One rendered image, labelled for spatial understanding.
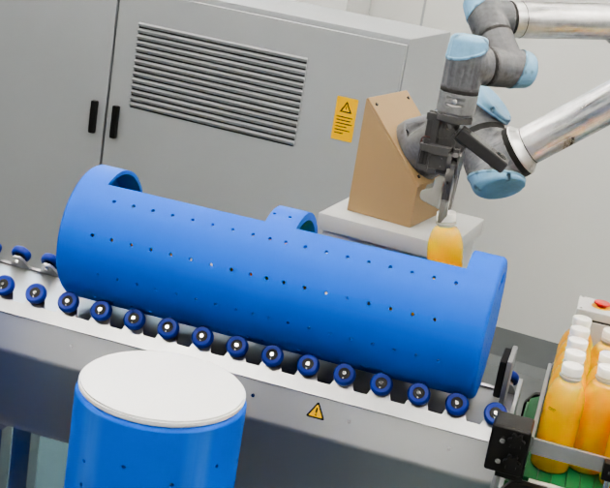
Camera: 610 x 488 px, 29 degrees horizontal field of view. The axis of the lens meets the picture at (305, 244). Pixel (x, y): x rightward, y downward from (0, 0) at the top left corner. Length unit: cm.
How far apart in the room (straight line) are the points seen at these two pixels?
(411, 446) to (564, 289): 293
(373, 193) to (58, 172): 198
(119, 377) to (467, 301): 66
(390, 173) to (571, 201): 244
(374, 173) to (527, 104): 239
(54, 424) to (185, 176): 176
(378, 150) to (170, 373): 92
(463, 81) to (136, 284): 76
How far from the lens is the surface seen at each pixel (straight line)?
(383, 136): 269
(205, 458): 189
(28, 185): 455
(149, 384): 195
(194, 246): 229
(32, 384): 256
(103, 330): 244
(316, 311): 223
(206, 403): 191
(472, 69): 225
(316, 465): 237
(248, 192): 409
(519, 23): 240
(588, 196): 505
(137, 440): 185
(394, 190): 269
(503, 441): 212
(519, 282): 518
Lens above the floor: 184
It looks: 17 degrees down
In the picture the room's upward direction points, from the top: 9 degrees clockwise
